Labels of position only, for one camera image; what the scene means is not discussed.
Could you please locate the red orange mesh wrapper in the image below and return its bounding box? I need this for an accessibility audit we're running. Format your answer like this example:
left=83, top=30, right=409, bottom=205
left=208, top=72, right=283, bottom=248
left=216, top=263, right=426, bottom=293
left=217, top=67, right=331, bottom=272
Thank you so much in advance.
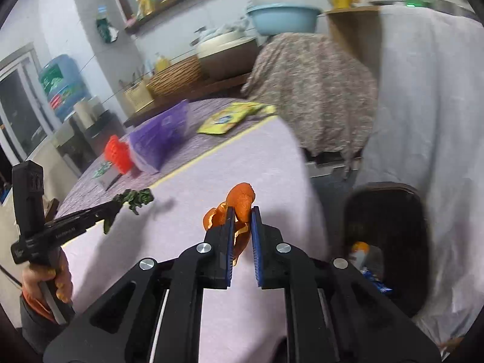
left=104, top=135, right=134, bottom=175

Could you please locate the green vegetable scrap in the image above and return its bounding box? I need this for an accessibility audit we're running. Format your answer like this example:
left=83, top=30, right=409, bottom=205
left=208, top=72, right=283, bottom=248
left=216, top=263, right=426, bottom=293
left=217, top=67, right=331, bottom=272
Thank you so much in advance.
left=103, top=188, right=154, bottom=234

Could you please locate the purple snack bag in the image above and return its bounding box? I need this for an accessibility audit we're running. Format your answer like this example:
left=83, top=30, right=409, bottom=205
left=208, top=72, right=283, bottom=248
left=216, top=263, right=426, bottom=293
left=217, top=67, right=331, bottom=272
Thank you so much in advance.
left=127, top=100, right=190, bottom=175

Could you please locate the orange peel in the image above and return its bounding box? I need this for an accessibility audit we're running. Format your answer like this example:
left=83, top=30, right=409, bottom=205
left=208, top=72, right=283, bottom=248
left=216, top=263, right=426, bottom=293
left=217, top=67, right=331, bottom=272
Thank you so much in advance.
left=203, top=183, right=256, bottom=266

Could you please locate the yellow snack wrapper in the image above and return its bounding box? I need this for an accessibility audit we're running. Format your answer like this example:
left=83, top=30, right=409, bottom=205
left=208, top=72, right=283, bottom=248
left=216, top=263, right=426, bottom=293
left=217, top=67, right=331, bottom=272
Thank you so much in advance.
left=197, top=102, right=276, bottom=135

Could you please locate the green white milk carton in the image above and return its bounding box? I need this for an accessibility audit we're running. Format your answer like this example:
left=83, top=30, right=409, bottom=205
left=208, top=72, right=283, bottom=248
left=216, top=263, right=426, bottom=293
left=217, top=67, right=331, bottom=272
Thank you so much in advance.
left=92, top=161, right=121, bottom=191

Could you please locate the dark brown trash bin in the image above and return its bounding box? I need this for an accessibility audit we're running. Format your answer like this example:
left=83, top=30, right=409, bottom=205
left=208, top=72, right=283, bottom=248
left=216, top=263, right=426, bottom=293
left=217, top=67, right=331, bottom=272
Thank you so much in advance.
left=343, top=182, right=431, bottom=318

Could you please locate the left hand orange sleeve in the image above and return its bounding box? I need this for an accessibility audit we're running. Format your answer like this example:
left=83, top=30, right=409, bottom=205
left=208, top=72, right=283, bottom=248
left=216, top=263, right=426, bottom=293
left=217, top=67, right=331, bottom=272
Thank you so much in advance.
left=20, top=248, right=74, bottom=305

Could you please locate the black water dispenser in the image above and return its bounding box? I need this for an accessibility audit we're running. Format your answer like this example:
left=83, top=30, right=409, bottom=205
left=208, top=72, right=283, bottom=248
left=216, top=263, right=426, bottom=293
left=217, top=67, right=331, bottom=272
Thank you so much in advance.
left=53, top=111, right=126, bottom=177

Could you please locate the blue water jug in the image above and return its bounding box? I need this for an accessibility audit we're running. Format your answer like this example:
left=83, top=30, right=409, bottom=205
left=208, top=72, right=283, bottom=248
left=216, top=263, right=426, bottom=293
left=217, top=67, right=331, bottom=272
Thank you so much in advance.
left=38, top=54, right=91, bottom=122

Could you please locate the beige chopstick holder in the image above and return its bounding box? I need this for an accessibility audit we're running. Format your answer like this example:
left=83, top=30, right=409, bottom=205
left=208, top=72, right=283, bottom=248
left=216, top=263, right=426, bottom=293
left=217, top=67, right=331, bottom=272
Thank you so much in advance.
left=120, top=79, right=153, bottom=117

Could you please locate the yellow soap bottle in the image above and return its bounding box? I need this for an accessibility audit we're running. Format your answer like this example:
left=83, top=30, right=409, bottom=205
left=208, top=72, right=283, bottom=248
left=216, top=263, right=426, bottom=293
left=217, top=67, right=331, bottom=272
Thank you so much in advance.
left=154, top=53, right=172, bottom=73

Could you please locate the woven wicker basket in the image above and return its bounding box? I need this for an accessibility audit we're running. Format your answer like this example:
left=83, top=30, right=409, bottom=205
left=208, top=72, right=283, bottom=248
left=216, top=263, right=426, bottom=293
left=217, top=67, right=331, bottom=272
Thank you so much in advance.
left=147, top=55, right=205, bottom=97

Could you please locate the white fabric cover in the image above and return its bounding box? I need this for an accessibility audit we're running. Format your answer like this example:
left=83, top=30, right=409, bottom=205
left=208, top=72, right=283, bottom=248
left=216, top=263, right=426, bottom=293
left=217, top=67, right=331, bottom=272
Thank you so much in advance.
left=357, top=6, right=483, bottom=343

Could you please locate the floral patterned cloth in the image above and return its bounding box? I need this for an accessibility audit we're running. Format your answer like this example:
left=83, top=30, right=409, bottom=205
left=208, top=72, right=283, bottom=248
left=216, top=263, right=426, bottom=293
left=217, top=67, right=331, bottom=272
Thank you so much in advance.
left=241, top=33, right=378, bottom=162

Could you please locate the brown white rice cooker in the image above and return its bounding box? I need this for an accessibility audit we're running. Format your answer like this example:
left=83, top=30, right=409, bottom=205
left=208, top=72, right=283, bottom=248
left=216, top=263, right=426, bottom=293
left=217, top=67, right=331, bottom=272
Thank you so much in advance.
left=196, top=30, right=259, bottom=81

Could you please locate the light blue plastic basin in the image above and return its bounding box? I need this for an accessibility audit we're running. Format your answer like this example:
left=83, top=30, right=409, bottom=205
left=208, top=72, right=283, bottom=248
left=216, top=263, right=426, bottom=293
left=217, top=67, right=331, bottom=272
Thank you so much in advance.
left=247, top=3, right=322, bottom=36

